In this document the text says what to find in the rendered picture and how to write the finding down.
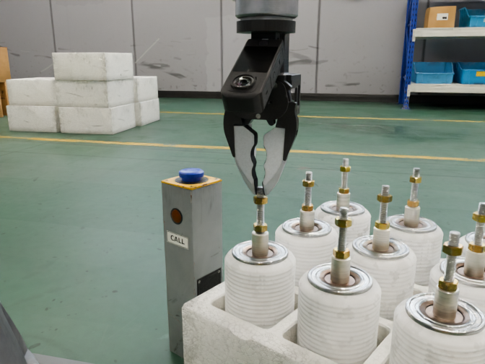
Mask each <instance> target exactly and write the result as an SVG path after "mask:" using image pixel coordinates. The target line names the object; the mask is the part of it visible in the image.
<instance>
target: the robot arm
mask: <svg viewBox="0 0 485 364"><path fill-rule="evenodd" d="M232 1H235V16H236V18H238V19H240V21H237V33H242V34H251V39H248V40H247V42H246V44H245V45H244V47H243V49H242V51H241V53H240V55H239V56H238V58H237V60H236V62H235V65H234V66H233V67H232V70H231V72H230V74H229V76H228V77H227V79H226V81H225V83H224V85H223V87H222V88H221V90H220V91H221V95H222V101H223V105H224V110H225V112H224V120H223V126H224V134H225V136H226V139H227V142H228V145H229V147H230V151H231V153H232V156H233V157H234V159H235V162H236V164H237V167H238V170H239V171H240V174H241V176H242V178H243V180H244V182H245V183H246V185H247V186H248V188H249V189H250V191H251V192H252V194H255V195H256V194H257V187H258V178H257V175H256V172H255V167H256V163H257V161H256V158H255V157H256V145H257V143H258V133H257V132H256V131H255V130H254V129H253V127H252V123H251V122H252V121H253V120H254V119H257V120H267V122H268V124H269V125H270V126H273V125H274V124H276V127H275V128H273V129H272V130H270V131H269V132H267V133H266V134H264V136H263V146H264V148H265V150H266V161H265V163H264V170H265V176H264V179H263V182H262V186H263V194H264V195H265V196H268V195H269V193H270V192H271V191H272V190H273V189H274V187H275V186H276V184H277V183H278V181H279V179H280V177H281V174H282V172H283V169H284V166H285V165H286V162H287V158H288V154H289V151H290V149H291V148H292V145H293V144H294V141H295V139H296V137H297V132H298V128H299V118H298V116H297V114H299V113H300V88H301V74H290V73H289V34H290V33H295V29H296V21H293V19H295V18H296V17H297V16H298V5H299V0H232ZM293 88H295V91H294V102H292V96H291V89H293ZM297 88H298V91H297ZM276 119H277V122H276ZM0 364H39V363H38V361H37V360H36V358H35V356H34V355H33V354H32V353H31V351H29V350H28V348H27V346H26V344H25V341H24V340H23V338H22V336H21V334H20V333H19V331H18V329H17V327H16V326H15V324H14V322H13V321H12V319H11V318H10V316H9V314H8V313H7V312H6V310H5V308H4V307H3V305H2V304H1V302H0Z"/></svg>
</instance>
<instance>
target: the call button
mask: <svg viewBox="0 0 485 364"><path fill-rule="evenodd" d="M203 176H204V171H203V170H202V169H199V168H185V169H182V170H180V171H179V177H181V178H182V181H185V182H197V181H200V180H201V177H203Z"/></svg>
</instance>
